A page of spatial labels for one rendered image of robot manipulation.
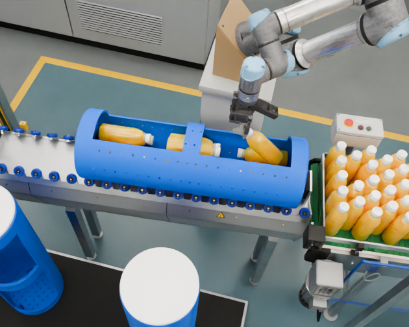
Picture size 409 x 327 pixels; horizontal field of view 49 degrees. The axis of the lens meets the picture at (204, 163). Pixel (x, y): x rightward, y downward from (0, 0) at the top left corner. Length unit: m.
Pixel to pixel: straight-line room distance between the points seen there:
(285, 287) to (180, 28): 1.93
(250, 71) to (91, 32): 2.45
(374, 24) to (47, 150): 1.41
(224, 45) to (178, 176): 0.58
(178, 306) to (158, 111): 2.02
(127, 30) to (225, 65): 1.71
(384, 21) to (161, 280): 1.14
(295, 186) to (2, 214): 1.10
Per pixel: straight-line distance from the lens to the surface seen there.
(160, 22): 3.42
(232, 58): 1.93
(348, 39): 1.68
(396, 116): 3.76
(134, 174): 1.73
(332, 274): 1.94
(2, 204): 1.88
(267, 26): 1.52
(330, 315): 2.77
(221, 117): 2.12
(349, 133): 2.02
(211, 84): 1.99
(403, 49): 4.33
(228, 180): 1.68
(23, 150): 2.14
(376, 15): 1.61
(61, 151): 2.09
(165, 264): 1.66
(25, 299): 2.66
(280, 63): 1.52
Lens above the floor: 2.59
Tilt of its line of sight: 57 degrees down
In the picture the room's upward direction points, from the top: 6 degrees clockwise
